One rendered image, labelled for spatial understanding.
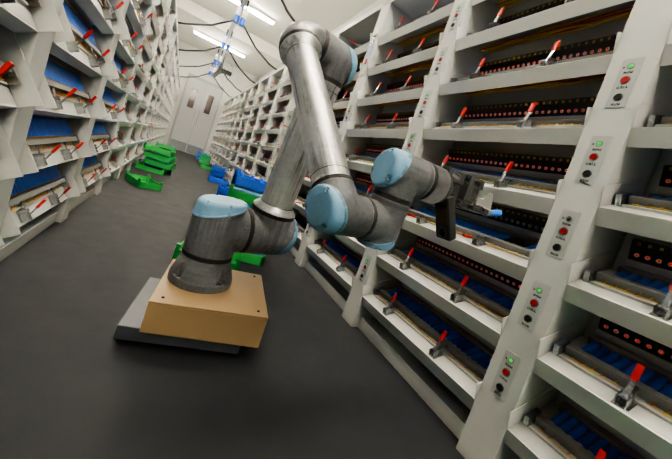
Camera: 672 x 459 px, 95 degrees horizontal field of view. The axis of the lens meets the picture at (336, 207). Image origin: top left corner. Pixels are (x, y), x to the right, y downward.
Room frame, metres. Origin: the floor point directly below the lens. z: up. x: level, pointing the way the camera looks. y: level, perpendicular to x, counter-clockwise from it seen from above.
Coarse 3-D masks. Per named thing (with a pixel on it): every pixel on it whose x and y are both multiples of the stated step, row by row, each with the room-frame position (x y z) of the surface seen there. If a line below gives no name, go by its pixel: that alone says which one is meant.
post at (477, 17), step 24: (456, 0) 1.42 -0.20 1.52; (480, 24) 1.40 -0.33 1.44; (432, 72) 1.41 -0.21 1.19; (456, 72) 1.38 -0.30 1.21; (432, 96) 1.36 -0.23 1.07; (456, 96) 1.40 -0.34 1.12; (432, 144) 1.39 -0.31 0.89; (360, 264) 1.43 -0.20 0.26; (360, 288) 1.37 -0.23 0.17; (360, 312) 1.36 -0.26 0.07
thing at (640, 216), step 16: (608, 192) 0.74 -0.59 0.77; (624, 192) 0.78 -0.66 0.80; (656, 192) 0.79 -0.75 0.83; (608, 208) 0.72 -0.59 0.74; (624, 208) 0.72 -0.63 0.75; (640, 208) 0.71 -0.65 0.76; (656, 208) 0.69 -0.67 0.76; (608, 224) 0.72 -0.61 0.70; (624, 224) 0.69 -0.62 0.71; (640, 224) 0.67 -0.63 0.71; (656, 224) 0.65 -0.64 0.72
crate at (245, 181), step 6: (234, 174) 1.64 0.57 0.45; (234, 180) 1.64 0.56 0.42; (240, 180) 1.65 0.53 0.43; (246, 180) 1.66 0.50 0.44; (252, 180) 1.67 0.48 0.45; (258, 180) 1.86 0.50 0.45; (246, 186) 1.66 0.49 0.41; (252, 186) 1.67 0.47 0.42; (258, 186) 1.68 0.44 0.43; (264, 186) 1.69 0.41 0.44
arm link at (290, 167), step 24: (336, 48) 0.92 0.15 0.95; (336, 72) 0.95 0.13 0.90; (336, 96) 1.00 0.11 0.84; (288, 144) 0.98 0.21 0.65; (288, 168) 0.98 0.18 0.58; (264, 192) 1.02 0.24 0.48; (288, 192) 1.00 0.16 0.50; (264, 216) 0.98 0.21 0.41; (288, 216) 1.01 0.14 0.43; (264, 240) 0.98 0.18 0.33; (288, 240) 1.04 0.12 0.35
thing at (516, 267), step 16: (416, 208) 1.40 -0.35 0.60; (416, 224) 1.21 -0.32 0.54; (432, 224) 1.20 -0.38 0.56; (496, 224) 1.11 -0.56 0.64; (432, 240) 1.13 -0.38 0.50; (464, 240) 1.02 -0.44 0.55; (480, 256) 0.95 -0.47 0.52; (496, 256) 0.90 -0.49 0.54; (512, 256) 0.89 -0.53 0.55; (512, 272) 0.86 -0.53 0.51
